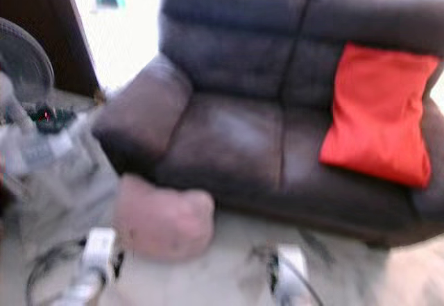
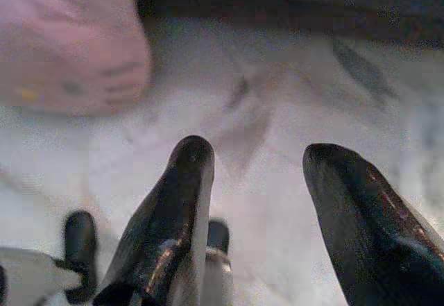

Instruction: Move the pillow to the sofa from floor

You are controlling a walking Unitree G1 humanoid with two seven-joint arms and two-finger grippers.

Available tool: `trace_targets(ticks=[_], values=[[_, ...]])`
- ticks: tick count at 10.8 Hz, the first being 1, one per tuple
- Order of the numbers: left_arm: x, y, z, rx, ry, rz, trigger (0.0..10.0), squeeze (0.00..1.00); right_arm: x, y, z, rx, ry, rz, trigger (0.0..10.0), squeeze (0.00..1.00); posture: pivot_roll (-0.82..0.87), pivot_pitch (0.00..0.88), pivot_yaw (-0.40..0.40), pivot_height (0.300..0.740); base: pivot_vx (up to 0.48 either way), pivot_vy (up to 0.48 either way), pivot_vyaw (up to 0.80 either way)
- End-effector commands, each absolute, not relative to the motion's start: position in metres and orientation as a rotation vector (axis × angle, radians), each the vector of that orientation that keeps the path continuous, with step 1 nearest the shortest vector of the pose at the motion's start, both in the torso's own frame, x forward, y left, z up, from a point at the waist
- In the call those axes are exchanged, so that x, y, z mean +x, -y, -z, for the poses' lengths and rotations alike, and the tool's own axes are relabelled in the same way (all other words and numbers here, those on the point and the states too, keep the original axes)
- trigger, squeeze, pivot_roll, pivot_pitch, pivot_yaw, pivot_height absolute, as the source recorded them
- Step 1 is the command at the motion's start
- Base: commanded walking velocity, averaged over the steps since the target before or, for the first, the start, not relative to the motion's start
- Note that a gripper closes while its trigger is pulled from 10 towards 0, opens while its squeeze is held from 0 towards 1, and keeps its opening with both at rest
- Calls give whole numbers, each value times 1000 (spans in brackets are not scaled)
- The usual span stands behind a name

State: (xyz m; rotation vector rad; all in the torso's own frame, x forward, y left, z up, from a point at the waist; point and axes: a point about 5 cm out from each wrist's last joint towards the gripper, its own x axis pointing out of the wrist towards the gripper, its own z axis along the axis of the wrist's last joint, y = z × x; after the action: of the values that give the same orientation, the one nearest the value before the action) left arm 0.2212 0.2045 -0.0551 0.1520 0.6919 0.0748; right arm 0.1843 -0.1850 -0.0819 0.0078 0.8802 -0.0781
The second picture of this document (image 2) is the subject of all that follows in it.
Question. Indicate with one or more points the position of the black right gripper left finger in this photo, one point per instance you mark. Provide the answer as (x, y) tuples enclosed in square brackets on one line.
[(163, 222)]

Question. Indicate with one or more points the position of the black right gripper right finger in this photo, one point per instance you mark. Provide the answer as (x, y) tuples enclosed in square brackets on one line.
[(367, 243)]

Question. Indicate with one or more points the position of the pink pillow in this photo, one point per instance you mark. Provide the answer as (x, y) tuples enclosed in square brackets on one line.
[(69, 42)]

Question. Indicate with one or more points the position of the brown sofa with grey armrest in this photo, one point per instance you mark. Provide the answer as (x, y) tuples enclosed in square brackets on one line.
[(277, 0)]

